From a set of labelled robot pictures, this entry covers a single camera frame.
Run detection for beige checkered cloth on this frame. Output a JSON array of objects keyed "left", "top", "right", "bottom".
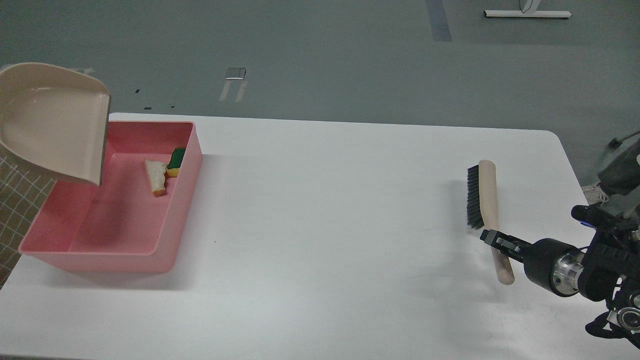
[{"left": 0, "top": 154, "right": 55, "bottom": 287}]

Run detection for person in grey clothes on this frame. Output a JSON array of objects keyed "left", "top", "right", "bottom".
[{"left": 582, "top": 140, "right": 640, "bottom": 205}]

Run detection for white bread slice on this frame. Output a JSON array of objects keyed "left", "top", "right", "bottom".
[{"left": 144, "top": 159, "right": 168, "bottom": 198}]

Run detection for beige plastic dustpan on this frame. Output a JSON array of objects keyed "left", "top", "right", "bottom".
[{"left": 0, "top": 63, "right": 111, "bottom": 186}]

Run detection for pink plastic bin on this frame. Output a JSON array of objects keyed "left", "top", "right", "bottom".
[{"left": 18, "top": 121, "right": 203, "bottom": 273}]

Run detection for yellow green sponge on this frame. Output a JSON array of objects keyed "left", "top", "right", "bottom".
[{"left": 166, "top": 147, "right": 186, "bottom": 178}]

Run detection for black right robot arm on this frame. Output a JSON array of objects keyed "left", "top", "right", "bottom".
[{"left": 480, "top": 205, "right": 640, "bottom": 347}]

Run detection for silver floor plate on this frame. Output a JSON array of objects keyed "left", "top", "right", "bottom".
[{"left": 225, "top": 67, "right": 247, "bottom": 82}]

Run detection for white stand base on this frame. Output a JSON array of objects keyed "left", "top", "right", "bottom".
[{"left": 483, "top": 0, "right": 572, "bottom": 19}]

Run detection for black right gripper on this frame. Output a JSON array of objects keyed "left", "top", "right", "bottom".
[{"left": 479, "top": 228, "right": 585, "bottom": 297}]

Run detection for beige hand brush black bristles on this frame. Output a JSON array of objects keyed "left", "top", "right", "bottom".
[{"left": 466, "top": 159, "right": 515, "bottom": 286}]

